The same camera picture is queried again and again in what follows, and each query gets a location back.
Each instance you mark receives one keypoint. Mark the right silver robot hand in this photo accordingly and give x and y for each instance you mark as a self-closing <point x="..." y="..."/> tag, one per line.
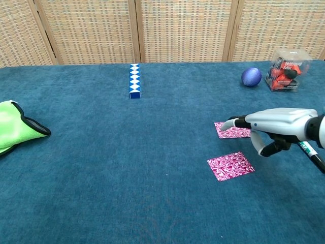
<point x="279" y="122"/>

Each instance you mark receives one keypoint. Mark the pink patterned playing card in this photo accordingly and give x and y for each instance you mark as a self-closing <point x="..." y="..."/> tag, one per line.
<point x="229" y="166"/>
<point x="233" y="134"/>

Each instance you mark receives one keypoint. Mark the clear box with red items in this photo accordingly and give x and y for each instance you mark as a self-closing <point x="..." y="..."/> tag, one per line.
<point x="287" y="73"/>

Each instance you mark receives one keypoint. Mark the green white marker pen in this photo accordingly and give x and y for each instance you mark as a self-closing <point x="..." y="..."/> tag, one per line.
<point x="313" y="157"/>

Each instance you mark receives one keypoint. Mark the blue purple ball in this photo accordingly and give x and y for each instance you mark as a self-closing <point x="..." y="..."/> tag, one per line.
<point x="251" y="77"/>

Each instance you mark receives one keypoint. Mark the woven folding screen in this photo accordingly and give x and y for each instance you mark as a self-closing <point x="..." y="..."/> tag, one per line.
<point x="177" y="30"/>

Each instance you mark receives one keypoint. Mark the blue white snake puzzle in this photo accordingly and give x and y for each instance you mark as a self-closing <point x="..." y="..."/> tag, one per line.
<point x="134" y="84"/>

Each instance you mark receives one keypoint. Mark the blue felt table mat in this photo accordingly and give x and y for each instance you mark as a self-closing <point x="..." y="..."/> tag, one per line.
<point x="101" y="178"/>

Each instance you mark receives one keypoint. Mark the green microfiber cloth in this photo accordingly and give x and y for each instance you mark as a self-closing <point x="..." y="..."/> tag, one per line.
<point x="15" y="124"/>

